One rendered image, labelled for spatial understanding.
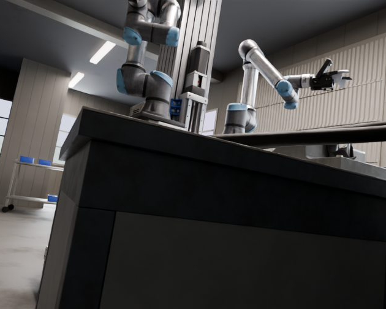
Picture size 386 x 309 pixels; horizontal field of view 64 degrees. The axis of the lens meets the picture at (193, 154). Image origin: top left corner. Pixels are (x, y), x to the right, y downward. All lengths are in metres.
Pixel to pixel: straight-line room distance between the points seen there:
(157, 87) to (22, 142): 6.26
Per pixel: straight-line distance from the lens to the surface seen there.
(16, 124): 7.62
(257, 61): 1.84
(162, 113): 1.45
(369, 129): 0.66
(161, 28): 1.33
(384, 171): 0.99
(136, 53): 1.57
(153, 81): 1.50
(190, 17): 1.94
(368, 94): 4.03
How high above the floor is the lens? 0.70
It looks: 8 degrees up
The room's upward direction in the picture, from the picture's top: 8 degrees clockwise
